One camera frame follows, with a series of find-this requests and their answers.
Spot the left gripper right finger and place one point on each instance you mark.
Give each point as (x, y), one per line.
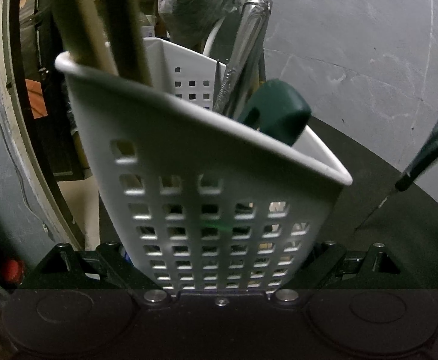
(341, 277)

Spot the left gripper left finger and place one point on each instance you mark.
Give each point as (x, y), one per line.
(103, 268)

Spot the white perforated utensil basket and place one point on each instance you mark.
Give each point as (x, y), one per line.
(199, 201)

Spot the green handled knife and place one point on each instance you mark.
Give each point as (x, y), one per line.
(278, 110)

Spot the wooden chopstick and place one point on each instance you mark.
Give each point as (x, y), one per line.
(83, 34)
(126, 41)

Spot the steel fork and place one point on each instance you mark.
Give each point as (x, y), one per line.
(254, 16)

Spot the plastic bag hanging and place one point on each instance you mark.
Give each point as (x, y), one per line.
(188, 22)

